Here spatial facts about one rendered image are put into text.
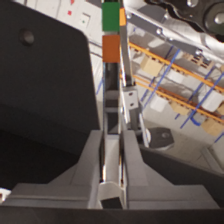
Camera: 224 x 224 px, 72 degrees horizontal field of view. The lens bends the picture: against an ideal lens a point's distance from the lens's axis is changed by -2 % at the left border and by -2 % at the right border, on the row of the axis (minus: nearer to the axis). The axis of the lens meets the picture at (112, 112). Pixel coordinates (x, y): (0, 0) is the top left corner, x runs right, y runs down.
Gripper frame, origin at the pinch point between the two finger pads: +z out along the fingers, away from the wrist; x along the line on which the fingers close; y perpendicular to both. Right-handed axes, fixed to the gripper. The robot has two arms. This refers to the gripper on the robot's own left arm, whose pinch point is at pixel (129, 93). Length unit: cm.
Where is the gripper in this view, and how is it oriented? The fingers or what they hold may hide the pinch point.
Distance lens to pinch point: 29.0
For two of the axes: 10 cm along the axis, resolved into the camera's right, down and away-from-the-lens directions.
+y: -9.9, 1.3, 1.0
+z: -1.7, -7.0, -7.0
